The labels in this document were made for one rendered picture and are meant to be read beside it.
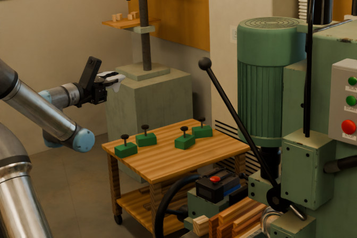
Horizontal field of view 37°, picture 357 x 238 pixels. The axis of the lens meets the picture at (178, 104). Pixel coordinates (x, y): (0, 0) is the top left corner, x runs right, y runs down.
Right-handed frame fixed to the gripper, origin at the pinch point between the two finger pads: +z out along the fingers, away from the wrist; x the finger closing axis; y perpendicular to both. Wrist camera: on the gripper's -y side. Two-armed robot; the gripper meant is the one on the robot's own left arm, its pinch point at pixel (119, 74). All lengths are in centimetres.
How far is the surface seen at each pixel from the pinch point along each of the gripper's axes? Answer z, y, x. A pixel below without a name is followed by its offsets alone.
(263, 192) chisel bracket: -10, 10, 72
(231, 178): -4, 16, 57
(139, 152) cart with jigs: 60, 78, -50
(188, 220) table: -14, 30, 50
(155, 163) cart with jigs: 56, 76, -33
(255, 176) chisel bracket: -9, 7, 68
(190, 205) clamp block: -13, 25, 49
